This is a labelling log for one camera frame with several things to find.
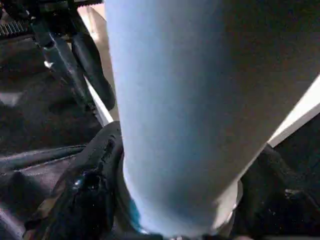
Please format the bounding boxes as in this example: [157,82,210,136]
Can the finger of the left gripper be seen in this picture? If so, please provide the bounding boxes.
[40,31,98,114]
[71,31,117,111]

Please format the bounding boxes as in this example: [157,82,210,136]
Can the white plastic table top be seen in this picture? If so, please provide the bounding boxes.
[76,6,320,238]

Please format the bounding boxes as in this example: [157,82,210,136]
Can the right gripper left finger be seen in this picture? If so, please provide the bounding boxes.
[24,120,126,240]

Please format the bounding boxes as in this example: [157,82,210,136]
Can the white plastic table leg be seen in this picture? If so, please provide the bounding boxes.
[103,0,320,238]

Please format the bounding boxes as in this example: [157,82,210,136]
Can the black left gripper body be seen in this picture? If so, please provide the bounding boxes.
[0,0,106,44]

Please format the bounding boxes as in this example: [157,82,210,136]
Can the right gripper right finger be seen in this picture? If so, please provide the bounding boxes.
[231,143,320,240]

